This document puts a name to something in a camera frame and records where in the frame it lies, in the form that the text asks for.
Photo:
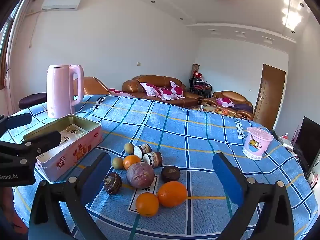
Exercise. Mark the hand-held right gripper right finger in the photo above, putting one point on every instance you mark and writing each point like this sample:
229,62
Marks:
225,177

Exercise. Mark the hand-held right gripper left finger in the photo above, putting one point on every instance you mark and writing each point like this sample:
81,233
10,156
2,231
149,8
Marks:
100,170

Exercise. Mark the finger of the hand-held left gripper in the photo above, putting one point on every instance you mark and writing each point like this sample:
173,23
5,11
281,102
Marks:
18,120
45,138

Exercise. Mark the dark round pastry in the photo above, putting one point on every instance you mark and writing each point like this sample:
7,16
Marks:
112,183

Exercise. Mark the small yellow-green round fruit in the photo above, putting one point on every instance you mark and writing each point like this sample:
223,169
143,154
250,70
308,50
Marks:
129,148
117,163

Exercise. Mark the pink rectangular tin box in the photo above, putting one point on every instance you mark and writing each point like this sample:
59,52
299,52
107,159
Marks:
75,155

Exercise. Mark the small dark orange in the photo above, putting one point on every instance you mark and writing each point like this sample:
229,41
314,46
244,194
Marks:
131,162

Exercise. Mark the small layered dessert jar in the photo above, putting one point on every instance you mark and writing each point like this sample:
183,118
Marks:
143,150
153,158

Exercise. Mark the dark mangosteen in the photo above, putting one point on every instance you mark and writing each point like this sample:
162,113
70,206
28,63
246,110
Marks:
170,174

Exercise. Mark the large bumpy orange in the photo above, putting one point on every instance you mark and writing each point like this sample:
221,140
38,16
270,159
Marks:
172,194

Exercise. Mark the smooth medium orange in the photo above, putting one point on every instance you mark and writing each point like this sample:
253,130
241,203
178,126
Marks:
147,204

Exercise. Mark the person's left hand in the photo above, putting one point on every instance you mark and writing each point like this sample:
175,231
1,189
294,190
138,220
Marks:
7,212

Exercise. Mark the dark round padded stool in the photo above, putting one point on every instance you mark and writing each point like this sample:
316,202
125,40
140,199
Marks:
32,100

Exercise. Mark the printed paper leaflet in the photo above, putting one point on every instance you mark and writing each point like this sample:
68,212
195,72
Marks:
73,130

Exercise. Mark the pale window curtain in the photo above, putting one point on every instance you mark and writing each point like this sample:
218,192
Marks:
11,80

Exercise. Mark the pink cartoon cup with lid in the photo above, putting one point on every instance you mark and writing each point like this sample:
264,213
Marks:
257,143

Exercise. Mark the pink electric kettle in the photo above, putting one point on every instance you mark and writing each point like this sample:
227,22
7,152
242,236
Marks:
60,92

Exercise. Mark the blue checked tablecloth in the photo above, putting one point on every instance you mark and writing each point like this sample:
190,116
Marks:
187,135

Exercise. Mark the coffee table with snacks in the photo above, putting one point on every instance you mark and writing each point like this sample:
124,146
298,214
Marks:
217,110

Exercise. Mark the brown leather recliner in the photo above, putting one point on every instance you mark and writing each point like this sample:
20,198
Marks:
93,86

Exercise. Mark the purple cloth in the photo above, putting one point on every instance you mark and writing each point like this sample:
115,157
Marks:
243,107

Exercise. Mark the white pillow with magenta flowers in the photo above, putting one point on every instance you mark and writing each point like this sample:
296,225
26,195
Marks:
150,89
167,94
178,88
225,102

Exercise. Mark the pink printed cloth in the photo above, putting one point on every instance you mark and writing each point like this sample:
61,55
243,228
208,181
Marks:
120,92

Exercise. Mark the brown leather armchair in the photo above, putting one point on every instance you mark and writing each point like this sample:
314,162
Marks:
232,94

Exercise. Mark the black television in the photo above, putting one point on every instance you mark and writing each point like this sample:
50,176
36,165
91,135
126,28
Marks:
310,142

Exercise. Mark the stacked dark chairs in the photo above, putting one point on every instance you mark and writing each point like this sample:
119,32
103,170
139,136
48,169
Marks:
201,87

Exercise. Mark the brown wooden door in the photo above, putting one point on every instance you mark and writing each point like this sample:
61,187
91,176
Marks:
271,95

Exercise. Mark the red plush toy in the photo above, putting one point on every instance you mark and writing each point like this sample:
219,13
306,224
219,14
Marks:
198,74

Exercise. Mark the brown leather sofa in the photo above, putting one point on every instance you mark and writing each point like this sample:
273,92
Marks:
155,78

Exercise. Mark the tall patterned floor vase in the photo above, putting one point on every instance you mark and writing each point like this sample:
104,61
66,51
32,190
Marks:
195,68

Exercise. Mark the white wall air conditioner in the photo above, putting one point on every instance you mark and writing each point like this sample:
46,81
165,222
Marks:
61,2

